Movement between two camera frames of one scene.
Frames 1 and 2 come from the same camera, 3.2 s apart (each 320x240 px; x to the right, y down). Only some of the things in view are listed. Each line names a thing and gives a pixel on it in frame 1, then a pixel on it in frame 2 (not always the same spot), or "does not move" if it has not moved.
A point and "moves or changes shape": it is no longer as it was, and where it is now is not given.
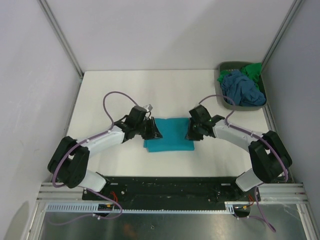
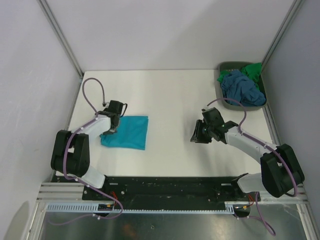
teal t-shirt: [173, 131] moves or changes shape
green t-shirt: [253, 70] does not move
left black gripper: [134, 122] → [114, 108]
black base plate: [172, 193] does not move
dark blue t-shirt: [243, 91] does not move
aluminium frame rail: [48, 193] does not move
